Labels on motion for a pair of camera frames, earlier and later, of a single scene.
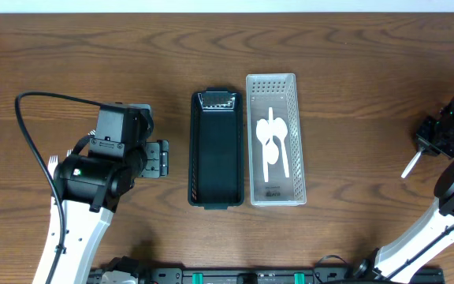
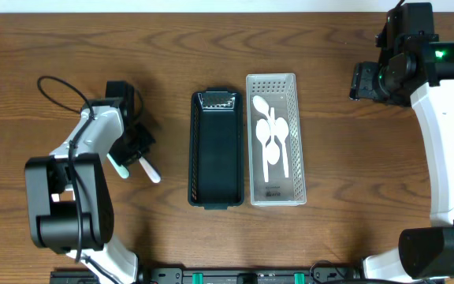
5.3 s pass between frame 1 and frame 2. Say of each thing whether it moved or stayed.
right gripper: moved
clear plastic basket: stayed
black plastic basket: stayed
